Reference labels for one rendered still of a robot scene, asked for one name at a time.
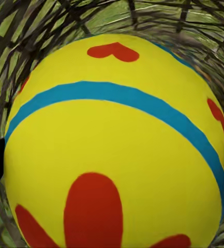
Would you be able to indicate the wicker basket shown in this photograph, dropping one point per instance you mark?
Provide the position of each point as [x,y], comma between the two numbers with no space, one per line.
[31,54]

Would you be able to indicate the easter egg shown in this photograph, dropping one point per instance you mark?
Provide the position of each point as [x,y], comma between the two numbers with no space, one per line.
[115,141]

